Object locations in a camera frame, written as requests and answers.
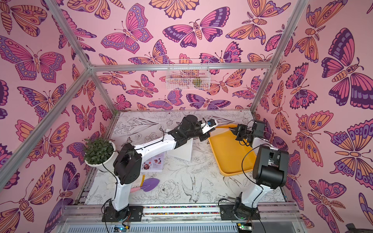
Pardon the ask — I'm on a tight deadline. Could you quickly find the clear acrylic menu holder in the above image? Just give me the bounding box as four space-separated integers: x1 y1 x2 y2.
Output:
166 129 193 161

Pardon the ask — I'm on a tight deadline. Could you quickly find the old menu sheet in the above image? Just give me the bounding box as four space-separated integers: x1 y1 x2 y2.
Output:
140 152 165 173

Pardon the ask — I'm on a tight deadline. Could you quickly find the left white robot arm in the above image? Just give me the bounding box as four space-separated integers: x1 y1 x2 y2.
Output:
102 115 218 223

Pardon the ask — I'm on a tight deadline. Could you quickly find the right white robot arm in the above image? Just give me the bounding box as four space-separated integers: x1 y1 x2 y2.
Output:
218 121 289 220

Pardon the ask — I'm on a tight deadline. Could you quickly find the yellow plastic tray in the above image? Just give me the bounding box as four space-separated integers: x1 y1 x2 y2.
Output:
208 133 256 177

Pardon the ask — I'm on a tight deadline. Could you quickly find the green item in basket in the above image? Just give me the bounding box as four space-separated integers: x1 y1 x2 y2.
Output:
192 78 202 88

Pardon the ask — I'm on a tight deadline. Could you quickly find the yellow stick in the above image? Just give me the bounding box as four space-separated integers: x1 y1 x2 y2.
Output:
140 175 145 187

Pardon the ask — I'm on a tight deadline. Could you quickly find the purple pink toy shovel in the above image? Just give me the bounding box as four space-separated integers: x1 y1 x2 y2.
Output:
130 178 160 193

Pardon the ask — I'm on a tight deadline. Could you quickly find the white potted green plant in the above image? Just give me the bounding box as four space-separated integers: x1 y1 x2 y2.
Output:
84 138 118 172

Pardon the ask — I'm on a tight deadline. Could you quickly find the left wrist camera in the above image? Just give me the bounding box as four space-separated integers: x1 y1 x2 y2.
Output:
203 119 218 130

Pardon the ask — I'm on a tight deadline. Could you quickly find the white wire wall basket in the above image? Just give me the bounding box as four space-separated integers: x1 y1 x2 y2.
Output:
164 58 211 91

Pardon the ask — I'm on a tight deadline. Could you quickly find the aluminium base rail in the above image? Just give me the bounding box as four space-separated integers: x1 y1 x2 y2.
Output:
58 203 302 225

